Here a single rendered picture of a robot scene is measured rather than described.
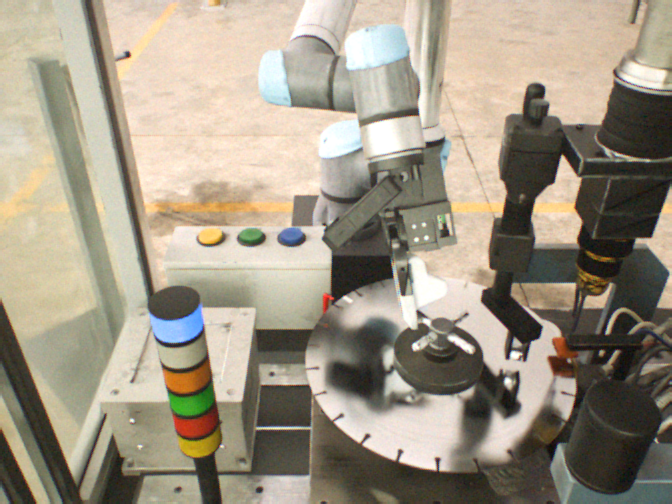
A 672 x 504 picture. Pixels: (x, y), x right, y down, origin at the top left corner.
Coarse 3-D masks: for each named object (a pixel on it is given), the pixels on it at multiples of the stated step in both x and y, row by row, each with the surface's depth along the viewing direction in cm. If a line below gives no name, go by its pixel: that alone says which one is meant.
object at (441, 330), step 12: (420, 312) 77; (468, 312) 77; (432, 324) 75; (444, 324) 75; (456, 324) 76; (432, 336) 74; (444, 336) 74; (456, 336) 74; (420, 348) 73; (444, 348) 75; (468, 348) 72
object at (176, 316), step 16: (176, 288) 56; (192, 288) 56; (160, 304) 54; (176, 304) 54; (192, 304) 54; (160, 320) 53; (176, 320) 53; (192, 320) 54; (160, 336) 54; (176, 336) 54; (192, 336) 54
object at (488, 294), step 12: (504, 144) 63; (504, 276) 73; (492, 288) 75; (504, 288) 73; (480, 300) 78; (492, 300) 75; (504, 300) 75; (492, 312) 76; (504, 312) 73; (516, 312) 73; (528, 312) 73; (504, 324) 74; (516, 324) 72; (528, 324) 71; (540, 324) 71; (516, 336) 72; (528, 336) 71; (540, 336) 72; (504, 348) 76; (528, 348) 73
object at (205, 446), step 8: (176, 432) 63; (216, 432) 63; (184, 440) 62; (192, 440) 62; (200, 440) 62; (208, 440) 63; (216, 440) 64; (184, 448) 63; (192, 448) 63; (200, 448) 63; (208, 448) 63; (216, 448) 64; (192, 456) 63; (200, 456) 63
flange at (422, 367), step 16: (400, 336) 80; (416, 336) 79; (464, 336) 79; (400, 352) 77; (416, 352) 77; (432, 352) 75; (448, 352) 75; (464, 352) 77; (480, 352) 77; (400, 368) 75; (416, 368) 75; (432, 368) 75; (448, 368) 75; (464, 368) 75; (480, 368) 75; (432, 384) 73; (448, 384) 73; (464, 384) 74
